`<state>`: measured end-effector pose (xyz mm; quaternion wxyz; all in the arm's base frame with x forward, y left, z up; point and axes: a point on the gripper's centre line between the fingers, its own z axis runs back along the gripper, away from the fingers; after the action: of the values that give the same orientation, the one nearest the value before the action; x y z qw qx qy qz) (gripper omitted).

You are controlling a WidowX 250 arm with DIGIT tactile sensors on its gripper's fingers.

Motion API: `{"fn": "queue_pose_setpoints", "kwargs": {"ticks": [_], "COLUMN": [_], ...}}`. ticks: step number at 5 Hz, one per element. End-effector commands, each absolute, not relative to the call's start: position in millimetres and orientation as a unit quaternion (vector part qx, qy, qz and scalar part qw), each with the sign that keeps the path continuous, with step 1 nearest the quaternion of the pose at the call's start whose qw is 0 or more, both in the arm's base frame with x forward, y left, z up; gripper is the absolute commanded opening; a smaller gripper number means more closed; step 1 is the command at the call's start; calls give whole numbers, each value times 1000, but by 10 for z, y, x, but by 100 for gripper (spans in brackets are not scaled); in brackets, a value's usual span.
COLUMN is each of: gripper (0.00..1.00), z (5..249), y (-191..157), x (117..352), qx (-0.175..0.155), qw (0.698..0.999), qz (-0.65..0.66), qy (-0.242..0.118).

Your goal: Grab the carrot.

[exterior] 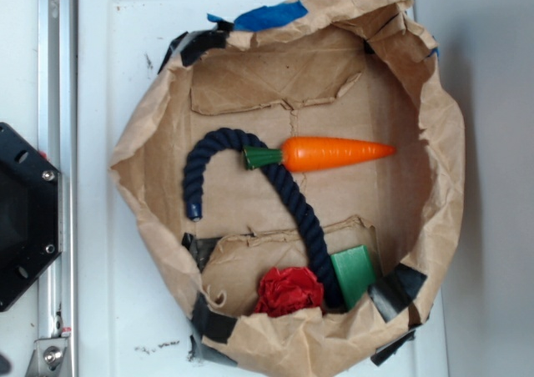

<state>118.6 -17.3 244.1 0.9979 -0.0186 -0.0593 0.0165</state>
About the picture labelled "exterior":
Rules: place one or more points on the orange toy carrot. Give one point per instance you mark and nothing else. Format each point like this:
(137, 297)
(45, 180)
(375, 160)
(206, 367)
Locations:
(305, 154)

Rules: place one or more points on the brown paper bag bin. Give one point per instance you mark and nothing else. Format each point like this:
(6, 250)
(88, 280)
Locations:
(336, 68)

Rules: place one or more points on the red crumpled paper ball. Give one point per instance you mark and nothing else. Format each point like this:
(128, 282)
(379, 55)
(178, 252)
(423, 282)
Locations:
(285, 291)

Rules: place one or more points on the green wooden block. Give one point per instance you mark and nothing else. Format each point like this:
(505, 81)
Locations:
(355, 273)

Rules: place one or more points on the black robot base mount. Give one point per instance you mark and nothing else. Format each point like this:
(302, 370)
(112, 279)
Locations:
(29, 215)

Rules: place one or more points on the aluminium frame rail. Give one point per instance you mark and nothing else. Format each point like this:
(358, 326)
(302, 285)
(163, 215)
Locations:
(57, 137)

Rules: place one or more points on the metal corner bracket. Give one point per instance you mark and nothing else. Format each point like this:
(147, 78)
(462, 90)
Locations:
(48, 357)

